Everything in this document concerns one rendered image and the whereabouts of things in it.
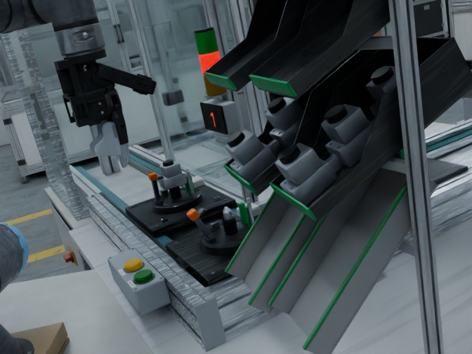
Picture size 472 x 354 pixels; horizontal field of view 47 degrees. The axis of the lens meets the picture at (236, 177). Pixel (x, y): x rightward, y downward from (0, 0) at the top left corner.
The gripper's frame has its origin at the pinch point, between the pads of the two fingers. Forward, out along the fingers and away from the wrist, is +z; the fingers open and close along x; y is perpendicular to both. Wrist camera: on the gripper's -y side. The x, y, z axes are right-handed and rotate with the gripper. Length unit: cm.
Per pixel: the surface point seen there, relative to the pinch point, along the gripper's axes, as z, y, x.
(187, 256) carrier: 26.3, -8.9, -6.4
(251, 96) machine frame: 12, -72, -83
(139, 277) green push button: 26.1, 2.5, -5.6
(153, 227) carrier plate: 26.3, -9.1, -29.1
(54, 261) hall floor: 124, 2, -275
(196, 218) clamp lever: 17.7, -12.0, -4.0
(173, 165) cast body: 14.9, -20.8, -36.9
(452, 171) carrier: 26, -76, 7
